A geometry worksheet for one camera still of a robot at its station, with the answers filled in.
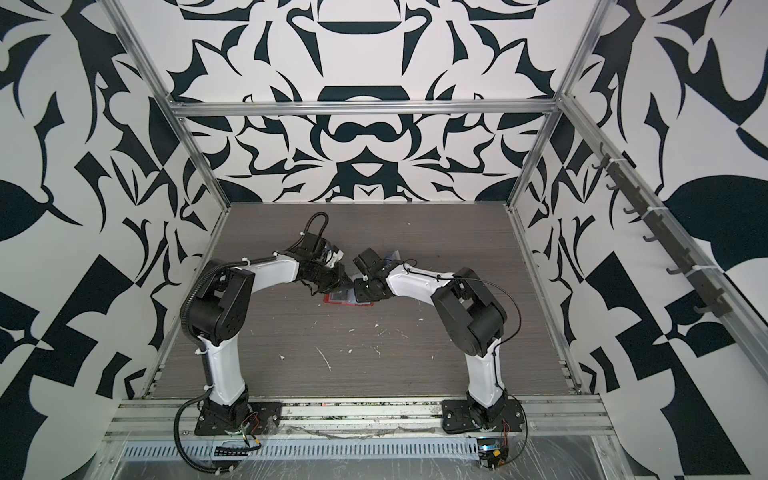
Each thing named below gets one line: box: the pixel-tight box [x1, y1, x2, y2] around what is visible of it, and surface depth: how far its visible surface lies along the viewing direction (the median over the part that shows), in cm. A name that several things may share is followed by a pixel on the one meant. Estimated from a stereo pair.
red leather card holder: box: [323, 288, 374, 307], surface depth 96 cm
